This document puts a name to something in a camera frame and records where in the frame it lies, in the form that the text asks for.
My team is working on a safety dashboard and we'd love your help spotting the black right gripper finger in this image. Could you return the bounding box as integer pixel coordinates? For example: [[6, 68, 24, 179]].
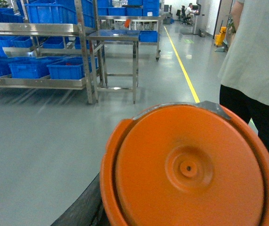
[[52, 174, 106, 226]]

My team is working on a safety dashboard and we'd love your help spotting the orange 4680 cylinder cap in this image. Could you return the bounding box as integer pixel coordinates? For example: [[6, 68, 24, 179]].
[[100, 101, 269, 226]]

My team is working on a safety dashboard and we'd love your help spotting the blue bin with red parts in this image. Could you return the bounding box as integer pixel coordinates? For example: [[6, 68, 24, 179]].
[[47, 56, 99, 80]]

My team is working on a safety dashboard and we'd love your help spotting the steel shelf rack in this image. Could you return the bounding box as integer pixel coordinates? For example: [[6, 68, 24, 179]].
[[0, 0, 97, 104]]

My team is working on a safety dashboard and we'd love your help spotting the blue bin middle lower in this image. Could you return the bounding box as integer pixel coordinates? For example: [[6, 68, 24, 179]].
[[8, 56, 64, 79]]

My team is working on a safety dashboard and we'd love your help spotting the steel work table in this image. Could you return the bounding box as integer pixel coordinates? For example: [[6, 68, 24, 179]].
[[87, 29, 161, 105]]

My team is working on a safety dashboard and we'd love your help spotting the blue bin on table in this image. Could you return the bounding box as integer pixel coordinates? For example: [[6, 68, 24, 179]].
[[139, 31, 158, 42]]

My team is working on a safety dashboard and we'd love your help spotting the large blue upper bin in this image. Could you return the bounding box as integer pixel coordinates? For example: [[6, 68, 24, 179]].
[[25, 0, 95, 28]]

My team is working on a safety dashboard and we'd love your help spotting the person in grey shirt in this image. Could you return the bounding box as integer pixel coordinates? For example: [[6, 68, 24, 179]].
[[219, 0, 269, 151]]

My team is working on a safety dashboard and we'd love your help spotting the yellow mop bucket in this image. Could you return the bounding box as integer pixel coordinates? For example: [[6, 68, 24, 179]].
[[214, 27, 227, 47]]

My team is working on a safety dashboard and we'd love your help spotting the seated person far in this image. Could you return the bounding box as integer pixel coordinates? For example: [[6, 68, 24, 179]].
[[185, 3, 196, 21]]

